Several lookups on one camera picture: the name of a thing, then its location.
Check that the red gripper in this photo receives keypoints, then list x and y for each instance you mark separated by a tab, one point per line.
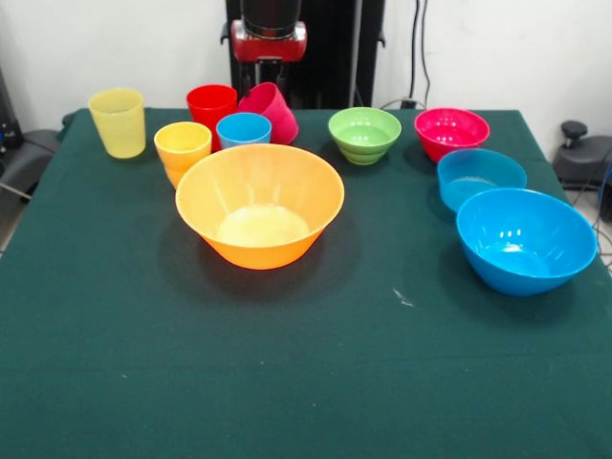
268	50

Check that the pink cup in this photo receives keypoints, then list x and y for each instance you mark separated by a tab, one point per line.
277	112

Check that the blue cup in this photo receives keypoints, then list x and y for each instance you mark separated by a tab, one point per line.
244	129

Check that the red cup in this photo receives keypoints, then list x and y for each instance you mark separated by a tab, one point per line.
210	107

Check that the large orange bowl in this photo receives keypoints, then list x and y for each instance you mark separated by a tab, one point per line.
258	248

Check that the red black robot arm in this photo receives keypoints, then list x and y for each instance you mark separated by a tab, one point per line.
270	16

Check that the small yellow orange cup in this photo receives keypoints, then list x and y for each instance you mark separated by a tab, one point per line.
181	143

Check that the green bowl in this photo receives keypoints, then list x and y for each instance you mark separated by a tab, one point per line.
363	148

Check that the pale yellow cup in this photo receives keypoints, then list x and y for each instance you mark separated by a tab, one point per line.
117	129

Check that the pink bowl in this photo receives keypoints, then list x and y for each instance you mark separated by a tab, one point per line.
449	143

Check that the light blue shallow bowl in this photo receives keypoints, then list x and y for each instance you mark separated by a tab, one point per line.
459	186

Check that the dark green table cloth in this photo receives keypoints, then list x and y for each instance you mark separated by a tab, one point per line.
287	334

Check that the black equipment box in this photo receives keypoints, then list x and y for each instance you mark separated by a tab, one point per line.
7	124

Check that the large blue bowl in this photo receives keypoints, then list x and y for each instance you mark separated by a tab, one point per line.
521	268

